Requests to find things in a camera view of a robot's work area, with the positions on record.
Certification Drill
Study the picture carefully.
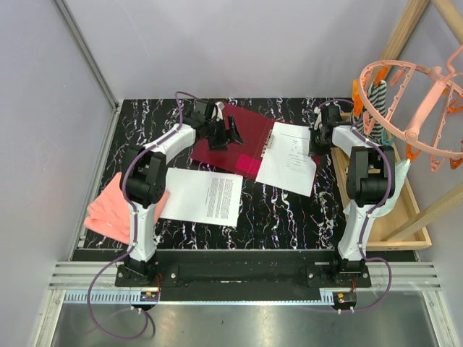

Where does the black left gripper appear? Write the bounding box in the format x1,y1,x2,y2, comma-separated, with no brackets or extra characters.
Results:
205,115,244,152

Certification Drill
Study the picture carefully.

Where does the red plastic folder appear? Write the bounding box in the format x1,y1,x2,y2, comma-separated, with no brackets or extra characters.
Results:
190,101,323,180

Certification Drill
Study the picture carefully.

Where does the white printed top paper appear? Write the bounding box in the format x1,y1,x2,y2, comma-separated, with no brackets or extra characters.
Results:
255,122,317,197

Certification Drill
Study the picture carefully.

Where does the white paper sheet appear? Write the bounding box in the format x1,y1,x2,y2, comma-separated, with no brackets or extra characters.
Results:
161,168,243,228

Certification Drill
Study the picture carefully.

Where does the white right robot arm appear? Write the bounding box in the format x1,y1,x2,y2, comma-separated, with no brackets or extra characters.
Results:
308,106,395,287

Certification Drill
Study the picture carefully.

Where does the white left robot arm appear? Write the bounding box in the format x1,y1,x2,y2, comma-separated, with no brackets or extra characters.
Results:
120,99,244,286

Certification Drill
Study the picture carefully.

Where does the striped sock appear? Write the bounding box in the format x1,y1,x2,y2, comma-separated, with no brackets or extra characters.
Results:
349,80,394,146

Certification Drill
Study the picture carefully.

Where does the light teal cloth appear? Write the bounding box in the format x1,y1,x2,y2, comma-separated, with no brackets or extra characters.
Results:
344,159,411,220

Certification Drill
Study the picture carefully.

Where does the pink round clip hanger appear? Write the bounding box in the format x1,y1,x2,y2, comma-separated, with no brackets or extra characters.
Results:
356,47,462,172

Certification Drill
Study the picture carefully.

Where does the pink folded cloth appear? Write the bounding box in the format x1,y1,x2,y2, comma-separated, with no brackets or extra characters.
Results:
85,172,171,245

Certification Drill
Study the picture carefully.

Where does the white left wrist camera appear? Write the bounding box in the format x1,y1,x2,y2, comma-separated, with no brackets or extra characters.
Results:
213,101,225,120

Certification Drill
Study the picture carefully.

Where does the wooden rack frame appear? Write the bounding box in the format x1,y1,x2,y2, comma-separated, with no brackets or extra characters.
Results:
378,1,462,240

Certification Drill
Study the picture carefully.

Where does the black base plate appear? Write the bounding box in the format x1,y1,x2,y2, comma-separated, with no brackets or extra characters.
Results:
115,249,371,303

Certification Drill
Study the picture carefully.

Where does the aluminium frame rail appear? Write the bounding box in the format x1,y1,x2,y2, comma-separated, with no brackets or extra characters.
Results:
34,0,122,347

